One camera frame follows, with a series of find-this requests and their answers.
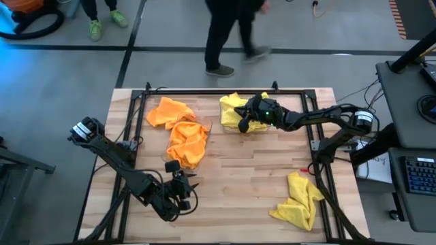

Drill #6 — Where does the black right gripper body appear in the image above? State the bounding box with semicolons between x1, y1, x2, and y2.
254;98;285;127

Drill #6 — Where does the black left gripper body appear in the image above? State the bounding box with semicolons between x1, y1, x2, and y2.
163;180;181;210

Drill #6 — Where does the orange microfiber towel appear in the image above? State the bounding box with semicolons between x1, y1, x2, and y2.
166;135;208;170
146;96;197;131
169;120;210;148

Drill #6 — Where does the yellow microfiber towel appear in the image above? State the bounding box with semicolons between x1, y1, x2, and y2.
268;171;326;231
219;91;272;133

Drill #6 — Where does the clear plastic basket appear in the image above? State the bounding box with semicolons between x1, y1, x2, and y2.
161;113;213;172
219;91;275;134

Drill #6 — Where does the person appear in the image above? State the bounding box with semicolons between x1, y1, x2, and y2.
204;0;273;78
80;0;129;42

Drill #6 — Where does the white paper sheet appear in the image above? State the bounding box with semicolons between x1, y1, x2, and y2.
356;141;393;184

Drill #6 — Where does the gray desk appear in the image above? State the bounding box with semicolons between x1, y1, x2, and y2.
388;146;436;233
375;60;436;150

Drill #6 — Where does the gray metal stand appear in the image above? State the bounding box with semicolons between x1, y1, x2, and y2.
0;135;57;245

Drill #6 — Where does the black pole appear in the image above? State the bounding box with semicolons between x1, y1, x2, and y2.
388;27;436;74

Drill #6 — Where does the round black device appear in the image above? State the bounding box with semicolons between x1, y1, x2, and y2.
416;94;436;125

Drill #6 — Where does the backlit black keyboard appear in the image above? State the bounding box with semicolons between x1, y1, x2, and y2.
404;156;436;197

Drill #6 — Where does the black laptop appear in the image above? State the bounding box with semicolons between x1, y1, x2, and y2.
419;63;436;91

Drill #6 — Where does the orange vacuum cleaner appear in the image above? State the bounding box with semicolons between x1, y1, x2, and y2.
1;0;46;14

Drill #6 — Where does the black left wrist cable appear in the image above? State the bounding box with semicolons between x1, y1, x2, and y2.
134;169;200;217

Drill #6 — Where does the black aluminium table frame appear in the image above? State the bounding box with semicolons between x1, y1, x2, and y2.
73;88;371;244

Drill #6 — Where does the yellow cable with plug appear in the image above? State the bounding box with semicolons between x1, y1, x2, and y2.
311;0;326;18

